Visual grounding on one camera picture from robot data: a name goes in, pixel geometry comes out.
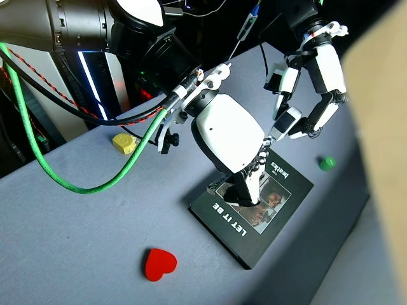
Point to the black Let It Be book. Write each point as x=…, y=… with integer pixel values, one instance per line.
x=280, y=222

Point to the large pale backdrop board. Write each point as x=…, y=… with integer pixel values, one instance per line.
x=381, y=95

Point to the green cylinder block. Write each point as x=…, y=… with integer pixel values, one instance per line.
x=327, y=163

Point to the yellow block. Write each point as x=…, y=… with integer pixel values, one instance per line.
x=124, y=143

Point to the computer tower with light strip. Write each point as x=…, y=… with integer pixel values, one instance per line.
x=113, y=73

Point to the red heart block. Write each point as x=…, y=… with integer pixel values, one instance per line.
x=159, y=263

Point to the grey table cloth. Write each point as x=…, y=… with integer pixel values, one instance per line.
x=79, y=238

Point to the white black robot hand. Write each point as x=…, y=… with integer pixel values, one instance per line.
x=225, y=133
x=330, y=70

